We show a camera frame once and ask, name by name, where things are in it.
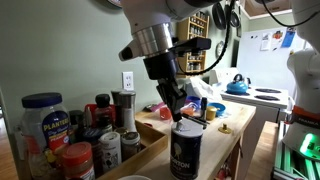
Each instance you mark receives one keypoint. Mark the white lid spice shaker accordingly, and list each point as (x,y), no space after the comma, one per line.
(111,150)

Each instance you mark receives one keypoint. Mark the brass knob on table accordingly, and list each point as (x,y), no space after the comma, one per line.
(225,129)

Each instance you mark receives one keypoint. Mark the glass jar dark spice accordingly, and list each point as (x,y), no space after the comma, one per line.
(130,145)

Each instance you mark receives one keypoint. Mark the small yellow jar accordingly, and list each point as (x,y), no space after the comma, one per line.
(211,113)

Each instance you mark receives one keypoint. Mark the white electric stove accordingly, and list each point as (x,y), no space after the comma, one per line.
(270,106)

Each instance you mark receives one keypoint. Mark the blue tea kettle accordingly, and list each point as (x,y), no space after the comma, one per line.
(237,86)

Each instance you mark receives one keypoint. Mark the stainless steel pepper grinder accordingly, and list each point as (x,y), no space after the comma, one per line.
(128,110)

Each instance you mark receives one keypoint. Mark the clear plastic bag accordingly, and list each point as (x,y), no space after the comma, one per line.
(191,105)

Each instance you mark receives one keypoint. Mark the black marker pen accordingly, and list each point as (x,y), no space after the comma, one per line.
(204,124)

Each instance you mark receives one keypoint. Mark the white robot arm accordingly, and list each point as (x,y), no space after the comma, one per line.
(150,22)

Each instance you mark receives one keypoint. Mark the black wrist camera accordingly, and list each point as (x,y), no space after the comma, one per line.
(194,45)

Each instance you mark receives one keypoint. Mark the white bowl rim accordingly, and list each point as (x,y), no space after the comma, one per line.
(134,177)

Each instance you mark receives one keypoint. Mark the white wall outlet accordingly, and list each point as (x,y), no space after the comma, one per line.
(127,80)

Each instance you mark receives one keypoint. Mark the orange small cup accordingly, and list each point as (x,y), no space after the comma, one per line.
(165,113)

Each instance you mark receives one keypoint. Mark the blue lid dark jar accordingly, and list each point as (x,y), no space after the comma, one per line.
(92,136)

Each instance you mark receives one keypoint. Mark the dark sauce bottle black cap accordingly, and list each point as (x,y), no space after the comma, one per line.
(103,113)

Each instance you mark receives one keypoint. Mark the wooden tray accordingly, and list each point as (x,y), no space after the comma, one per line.
(153,143)

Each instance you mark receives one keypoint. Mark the dark blue Morton salt container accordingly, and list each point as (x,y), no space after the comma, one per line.
(186,137)

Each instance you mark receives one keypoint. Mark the hanging black frying pan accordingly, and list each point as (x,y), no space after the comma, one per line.
(219,16)

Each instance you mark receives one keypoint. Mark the upper wooden spice rack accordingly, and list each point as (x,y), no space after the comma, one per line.
(194,26)

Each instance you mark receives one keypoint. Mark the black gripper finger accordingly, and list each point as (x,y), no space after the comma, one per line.
(177,99)
(167,93)

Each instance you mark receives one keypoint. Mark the blue plastic bowl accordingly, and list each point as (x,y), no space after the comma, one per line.
(220,108)

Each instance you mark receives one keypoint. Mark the red lid spice jar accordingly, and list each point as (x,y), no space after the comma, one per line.
(78,162)

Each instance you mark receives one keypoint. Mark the lower wooden spice rack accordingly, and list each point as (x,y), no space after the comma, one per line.
(191,63)

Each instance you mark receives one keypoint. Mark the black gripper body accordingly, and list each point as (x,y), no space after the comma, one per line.
(162,68)

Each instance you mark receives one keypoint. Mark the Planters peanuts jar blue lid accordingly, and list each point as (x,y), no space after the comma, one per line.
(45,125)

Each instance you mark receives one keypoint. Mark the wooden spice rack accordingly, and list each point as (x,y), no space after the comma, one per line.
(191,63)
(194,26)

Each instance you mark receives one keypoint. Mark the white refrigerator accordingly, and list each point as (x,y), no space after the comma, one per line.
(263,56)

